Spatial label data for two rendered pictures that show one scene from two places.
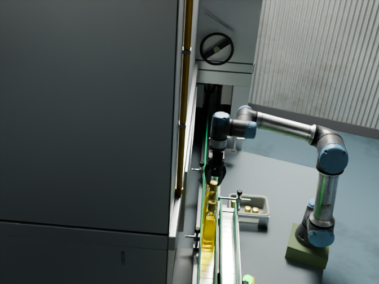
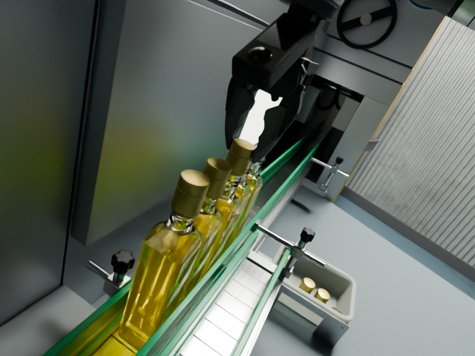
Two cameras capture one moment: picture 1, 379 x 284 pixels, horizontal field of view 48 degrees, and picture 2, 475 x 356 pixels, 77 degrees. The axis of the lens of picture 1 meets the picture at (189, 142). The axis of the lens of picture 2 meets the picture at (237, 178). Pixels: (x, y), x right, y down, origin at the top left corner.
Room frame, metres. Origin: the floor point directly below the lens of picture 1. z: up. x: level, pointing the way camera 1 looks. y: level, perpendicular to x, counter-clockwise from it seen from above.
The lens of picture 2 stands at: (1.22, -0.23, 1.32)
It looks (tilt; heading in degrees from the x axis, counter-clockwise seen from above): 26 degrees down; 13
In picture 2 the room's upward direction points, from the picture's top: 23 degrees clockwise
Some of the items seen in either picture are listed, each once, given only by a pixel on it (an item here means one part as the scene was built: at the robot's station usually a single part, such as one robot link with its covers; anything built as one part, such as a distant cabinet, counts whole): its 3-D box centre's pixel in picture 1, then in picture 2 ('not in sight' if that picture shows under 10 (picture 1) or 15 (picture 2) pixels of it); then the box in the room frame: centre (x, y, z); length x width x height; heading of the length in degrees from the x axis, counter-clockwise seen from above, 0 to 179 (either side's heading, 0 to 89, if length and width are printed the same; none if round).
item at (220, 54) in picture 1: (216, 48); (365, 20); (2.60, -0.13, 1.49); 0.21 x 0.05 x 0.21; 88
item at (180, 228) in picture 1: (188, 149); (242, 104); (1.93, 0.00, 1.15); 0.90 x 0.03 x 0.34; 178
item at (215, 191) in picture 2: (212, 196); (214, 177); (1.55, -0.12, 1.14); 0.04 x 0.04 x 0.04
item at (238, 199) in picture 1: (233, 200); (286, 246); (1.78, -0.25, 0.95); 0.17 x 0.03 x 0.12; 88
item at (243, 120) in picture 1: (243, 127); not in sight; (1.63, -0.23, 1.47); 0.11 x 0.11 x 0.08; 82
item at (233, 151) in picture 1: (230, 145); (321, 179); (2.42, -0.27, 0.90); 0.17 x 0.05 x 0.23; 88
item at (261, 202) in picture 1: (247, 209); (307, 286); (1.89, -0.36, 0.80); 0.22 x 0.17 x 0.09; 88
